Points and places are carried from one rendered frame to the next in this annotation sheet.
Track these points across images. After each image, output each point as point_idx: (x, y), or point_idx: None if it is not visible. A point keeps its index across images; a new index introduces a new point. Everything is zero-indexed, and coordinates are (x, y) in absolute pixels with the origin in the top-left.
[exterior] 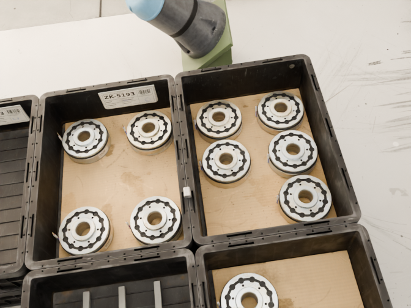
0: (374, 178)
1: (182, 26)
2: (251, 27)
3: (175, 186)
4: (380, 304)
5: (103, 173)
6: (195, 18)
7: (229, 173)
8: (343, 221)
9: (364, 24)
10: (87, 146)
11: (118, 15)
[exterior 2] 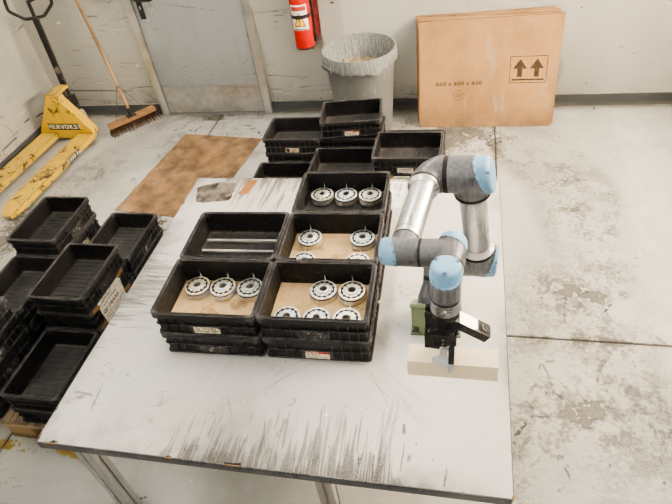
0: (306, 392)
1: (423, 275)
2: None
3: None
4: None
5: (342, 248)
6: (427, 280)
7: (314, 289)
8: (257, 310)
9: (451, 437)
10: (355, 238)
11: (503, 277)
